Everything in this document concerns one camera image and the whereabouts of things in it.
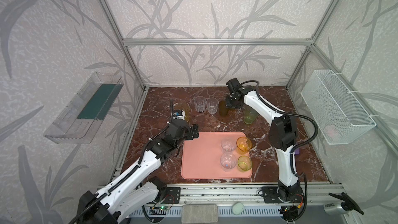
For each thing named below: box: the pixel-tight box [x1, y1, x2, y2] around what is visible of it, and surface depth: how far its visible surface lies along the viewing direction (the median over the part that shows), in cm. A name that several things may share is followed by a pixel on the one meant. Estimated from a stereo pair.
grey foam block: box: [181, 203, 219, 224], surface depth 68 cm
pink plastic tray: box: [180, 131, 253, 180], surface depth 86 cm
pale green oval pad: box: [232, 202, 245, 216], surface depth 70 cm
